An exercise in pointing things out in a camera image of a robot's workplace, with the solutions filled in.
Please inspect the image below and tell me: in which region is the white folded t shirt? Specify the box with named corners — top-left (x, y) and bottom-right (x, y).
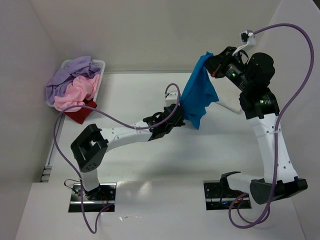
top-left (217, 100), bottom-right (242, 114)

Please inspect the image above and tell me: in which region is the blue t shirt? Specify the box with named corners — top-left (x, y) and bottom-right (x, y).
top-left (179, 52), bottom-right (219, 130)

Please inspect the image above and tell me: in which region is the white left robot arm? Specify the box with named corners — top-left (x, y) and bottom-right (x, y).
top-left (70, 104), bottom-right (185, 201)

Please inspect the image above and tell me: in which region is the pink t shirt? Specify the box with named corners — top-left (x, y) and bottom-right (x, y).
top-left (53, 74), bottom-right (100, 111)

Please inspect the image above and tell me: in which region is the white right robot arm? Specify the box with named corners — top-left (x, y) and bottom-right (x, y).
top-left (204, 46), bottom-right (308, 205)

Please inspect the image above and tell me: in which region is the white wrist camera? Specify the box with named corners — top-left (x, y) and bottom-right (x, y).
top-left (232, 30), bottom-right (256, 56)
top-left (165, 91), bottom-right (180, 109)

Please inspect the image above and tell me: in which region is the lavender t shirt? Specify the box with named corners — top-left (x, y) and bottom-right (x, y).
top-left (44, 56), bottom-right (101, 105)

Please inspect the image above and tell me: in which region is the white plastic laundry basket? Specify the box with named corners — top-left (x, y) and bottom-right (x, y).
top-left (46, 59), bottom-right (106, 108)

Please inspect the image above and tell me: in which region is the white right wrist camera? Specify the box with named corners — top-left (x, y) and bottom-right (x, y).
top-left (232, 30), bottom-right (256, 56)

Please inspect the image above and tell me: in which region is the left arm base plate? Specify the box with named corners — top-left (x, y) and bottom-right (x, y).
top-left (68, 183), bottom-right (117, 213)

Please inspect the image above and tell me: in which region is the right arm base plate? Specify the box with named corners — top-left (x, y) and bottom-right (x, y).
top-left (203, 180), bottom-right (243, 211)

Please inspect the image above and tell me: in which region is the metal table edge bracket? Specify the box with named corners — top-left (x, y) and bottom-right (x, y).
top-left (40, 165), bottom-right (52, 183)

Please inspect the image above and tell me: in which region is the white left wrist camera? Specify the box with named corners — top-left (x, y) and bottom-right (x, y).
top-left (165, 91), bottom-right (180, 109)

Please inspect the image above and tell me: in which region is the red t shirt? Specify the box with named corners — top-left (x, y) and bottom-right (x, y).
top-left (65, 99), bottom-right (97, 125)

